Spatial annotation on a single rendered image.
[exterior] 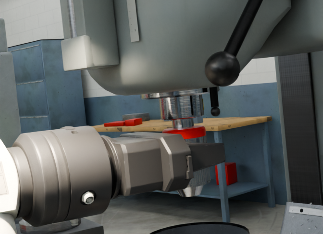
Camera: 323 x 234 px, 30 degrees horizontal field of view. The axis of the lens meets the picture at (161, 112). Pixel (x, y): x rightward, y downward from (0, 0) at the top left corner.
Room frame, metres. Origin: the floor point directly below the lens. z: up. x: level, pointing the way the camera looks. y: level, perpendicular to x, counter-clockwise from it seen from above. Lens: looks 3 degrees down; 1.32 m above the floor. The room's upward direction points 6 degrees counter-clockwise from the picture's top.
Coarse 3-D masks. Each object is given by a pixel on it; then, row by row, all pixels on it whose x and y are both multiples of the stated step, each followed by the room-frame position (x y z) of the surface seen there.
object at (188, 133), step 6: (198, 126) 0.64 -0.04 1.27; (162, 132) 0.64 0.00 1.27; (168, 132) 0.63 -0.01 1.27; (174, 132) 0.63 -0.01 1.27; (180, 132) 0.63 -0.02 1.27; (186, 132) 0.63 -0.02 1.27; (192, 132) 0.63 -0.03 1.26; (198, 132) 0.63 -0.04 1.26; (204, 132) 0.64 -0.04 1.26; (186, 138) 0.63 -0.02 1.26
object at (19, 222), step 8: (16, 224) 0.92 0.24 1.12; (24, 224) 0.85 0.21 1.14; (48, 224) 0.84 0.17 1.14; (56, 224) 0.84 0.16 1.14; (64, 224) 0.85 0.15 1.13; (80, 224) 0.88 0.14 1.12; (88, 224) 0.87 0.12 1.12; (96, 224) 0.87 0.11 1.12; (24, 232) 0.85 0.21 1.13; (32, 232) 0.84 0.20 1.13; (40, 232) 0.84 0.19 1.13; (48, 232) 0.84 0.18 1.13; (56, 232) 0.84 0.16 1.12; (64, 232) 0.84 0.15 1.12; (72, 232) 0.84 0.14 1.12; (80, 232) 0.84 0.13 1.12; (88, 232) 0.85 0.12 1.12; (96, 232) 0.85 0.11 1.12
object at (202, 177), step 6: (192, 138) 0.63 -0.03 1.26; (198, 138) 0.63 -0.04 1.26; (204, 138) 0.64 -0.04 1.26; (198, 174) 0.63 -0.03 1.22; (204, 174) 0.63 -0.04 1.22; (192, 180) 0.63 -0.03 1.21; (198, 180) 0.63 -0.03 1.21; (204, 180) 0.63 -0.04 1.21; (210, 180) 0.64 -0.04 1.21; (192, 186) 0.63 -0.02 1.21
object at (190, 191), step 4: (188, 188) 0.63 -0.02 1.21; (192, 188) 0.63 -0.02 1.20; (196, 188) 0.63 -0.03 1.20; (200, 188) 0.64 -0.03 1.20; (180, 192) 0.64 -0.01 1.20; (184, 192) 0.64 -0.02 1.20; (188, 192) 0.64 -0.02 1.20; (192, 192) 0.64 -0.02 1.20; (196, 192) 0.64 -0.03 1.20; (200, 192) 0.64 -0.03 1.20; (184, 196) 0.64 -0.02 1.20; (188, 196) 0.64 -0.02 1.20; (192, 196) 0.64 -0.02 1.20
